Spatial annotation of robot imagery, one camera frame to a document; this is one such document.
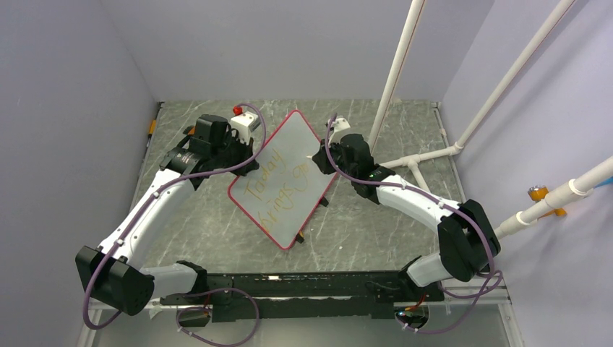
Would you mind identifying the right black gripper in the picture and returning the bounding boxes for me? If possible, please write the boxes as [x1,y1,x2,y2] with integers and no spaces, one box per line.
[312,136,356,181]

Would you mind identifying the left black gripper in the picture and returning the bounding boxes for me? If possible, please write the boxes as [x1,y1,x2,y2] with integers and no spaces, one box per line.
[212,132,257,177]

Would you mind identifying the red-framed whiteboard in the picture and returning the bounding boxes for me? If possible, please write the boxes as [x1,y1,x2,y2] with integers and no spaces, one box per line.
[228,110,336,250]

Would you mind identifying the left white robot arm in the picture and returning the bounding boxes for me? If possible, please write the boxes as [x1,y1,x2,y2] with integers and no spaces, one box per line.
[75,110,262,316]

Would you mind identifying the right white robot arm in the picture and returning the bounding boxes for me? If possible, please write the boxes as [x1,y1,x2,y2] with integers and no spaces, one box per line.
[310,134,500,300]

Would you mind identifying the orange black small object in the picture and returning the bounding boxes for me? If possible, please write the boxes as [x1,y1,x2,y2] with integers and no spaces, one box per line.
[184,126,195,136]

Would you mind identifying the orange tool at edge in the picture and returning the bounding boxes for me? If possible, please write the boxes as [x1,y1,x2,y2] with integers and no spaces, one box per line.
[147,119,157,139]

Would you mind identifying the white PVC pipe right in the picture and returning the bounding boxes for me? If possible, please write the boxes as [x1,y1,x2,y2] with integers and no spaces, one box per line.
[494,156,612,240]

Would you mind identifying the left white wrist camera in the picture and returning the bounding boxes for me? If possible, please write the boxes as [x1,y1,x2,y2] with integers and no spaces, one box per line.
[229,106,262,145]

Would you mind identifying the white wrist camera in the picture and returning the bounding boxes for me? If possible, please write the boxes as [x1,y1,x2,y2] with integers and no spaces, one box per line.
[327,117,351,143]
[229,106,262,145]

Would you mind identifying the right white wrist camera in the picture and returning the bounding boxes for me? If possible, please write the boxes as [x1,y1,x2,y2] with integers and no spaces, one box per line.
[327,117,351,143]

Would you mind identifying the white PVC pipe frame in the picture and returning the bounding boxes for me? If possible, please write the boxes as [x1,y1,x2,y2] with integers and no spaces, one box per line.
[367,0,578,192]

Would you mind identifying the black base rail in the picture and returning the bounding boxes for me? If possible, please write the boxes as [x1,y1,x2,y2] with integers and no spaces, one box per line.
[160,270,445,322]

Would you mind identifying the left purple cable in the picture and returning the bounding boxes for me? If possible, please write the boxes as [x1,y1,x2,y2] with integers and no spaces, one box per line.
[82,103,267,347]

